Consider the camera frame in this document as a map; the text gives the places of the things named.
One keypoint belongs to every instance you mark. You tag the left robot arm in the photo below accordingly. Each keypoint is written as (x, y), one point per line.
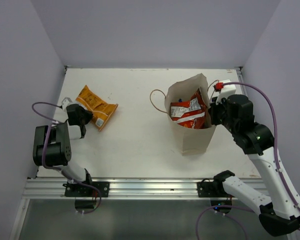
(52, 142)

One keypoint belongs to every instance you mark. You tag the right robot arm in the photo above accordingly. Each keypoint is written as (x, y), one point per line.
(276, 212)

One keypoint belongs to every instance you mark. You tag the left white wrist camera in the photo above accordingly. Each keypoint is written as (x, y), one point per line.
(61, 112)

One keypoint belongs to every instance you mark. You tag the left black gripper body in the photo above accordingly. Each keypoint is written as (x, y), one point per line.
(80, 118)

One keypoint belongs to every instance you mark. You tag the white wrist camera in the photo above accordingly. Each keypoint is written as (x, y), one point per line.
(225, 88)
(61, 112)

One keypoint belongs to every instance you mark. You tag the red Doritos bag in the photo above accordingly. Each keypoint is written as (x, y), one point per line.
(190, 114)

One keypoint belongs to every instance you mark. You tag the black base bracket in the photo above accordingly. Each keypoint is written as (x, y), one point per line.
(77, 190)
(210, 189)

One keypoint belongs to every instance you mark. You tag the left black base bracket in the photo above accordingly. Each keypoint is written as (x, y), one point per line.
(77, 190)

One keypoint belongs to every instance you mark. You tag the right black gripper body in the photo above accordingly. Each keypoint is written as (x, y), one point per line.
(218, 115)

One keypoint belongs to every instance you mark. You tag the orange snack bag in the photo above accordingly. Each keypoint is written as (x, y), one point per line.
(102, 111)

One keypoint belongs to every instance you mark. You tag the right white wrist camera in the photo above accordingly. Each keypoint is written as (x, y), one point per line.
(225, 88)

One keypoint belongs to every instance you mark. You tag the beige paper bag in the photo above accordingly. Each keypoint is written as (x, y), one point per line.
(189, 141)

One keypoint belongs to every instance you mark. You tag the right black base bracket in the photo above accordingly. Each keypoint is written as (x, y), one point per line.
(210, 189)

